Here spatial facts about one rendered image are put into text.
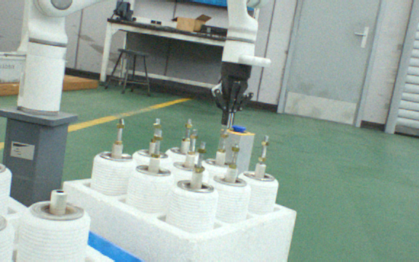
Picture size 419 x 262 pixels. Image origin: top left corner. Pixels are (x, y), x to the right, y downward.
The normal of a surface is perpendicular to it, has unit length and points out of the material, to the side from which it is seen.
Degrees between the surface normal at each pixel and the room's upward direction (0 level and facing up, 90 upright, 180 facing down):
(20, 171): 90
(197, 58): 90
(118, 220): 90
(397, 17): 90
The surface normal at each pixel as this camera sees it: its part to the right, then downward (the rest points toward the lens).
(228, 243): 0.77, 0.22
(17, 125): -0.14, 0.17
